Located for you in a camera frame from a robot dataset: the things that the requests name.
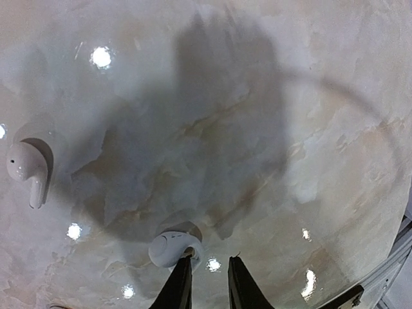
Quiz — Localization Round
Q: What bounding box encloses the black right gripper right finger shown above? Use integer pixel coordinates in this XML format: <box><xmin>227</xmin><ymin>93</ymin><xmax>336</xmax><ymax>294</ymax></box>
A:
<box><xmin>228</xmin><ymin>256</ymin><xmax>274</xmax><ymax>309</ymax></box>

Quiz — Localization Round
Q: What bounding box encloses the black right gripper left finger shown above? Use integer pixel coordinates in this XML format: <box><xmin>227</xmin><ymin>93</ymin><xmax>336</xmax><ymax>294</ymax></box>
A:
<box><xmin>151</xmin><ymin>257</ymin><xmax>192</xmax><ymax>309</ymax></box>

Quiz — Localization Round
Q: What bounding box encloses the white earbud with stem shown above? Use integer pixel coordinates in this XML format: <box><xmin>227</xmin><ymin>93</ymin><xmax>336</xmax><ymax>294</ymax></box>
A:
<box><xmin>6</xmin><ymin>142</ymin><xmax>49</xmax><ymax>209</ymax></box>

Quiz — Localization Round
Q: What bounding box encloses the aluminium table front rail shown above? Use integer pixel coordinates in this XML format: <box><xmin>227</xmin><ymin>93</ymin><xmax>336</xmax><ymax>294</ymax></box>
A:
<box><xmin>317</xmin><ymin>205</ymin><xmax>412</xmax><ymax>309</ymax></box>

